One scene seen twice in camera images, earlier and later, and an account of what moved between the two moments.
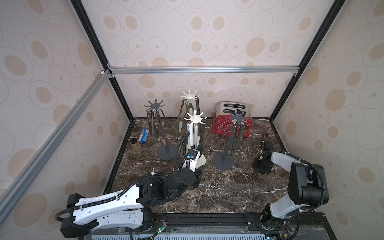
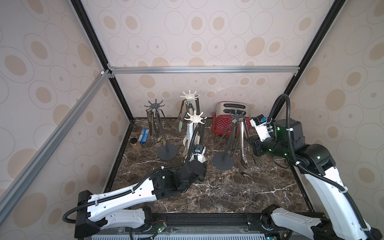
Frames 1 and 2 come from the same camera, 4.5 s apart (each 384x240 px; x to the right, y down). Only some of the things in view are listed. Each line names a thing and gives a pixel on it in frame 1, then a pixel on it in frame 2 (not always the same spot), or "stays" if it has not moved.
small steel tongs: x=190 y=128 stays
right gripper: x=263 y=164 to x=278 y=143
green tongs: x=183 y=109 stays
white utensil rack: x=190 y=97 stays
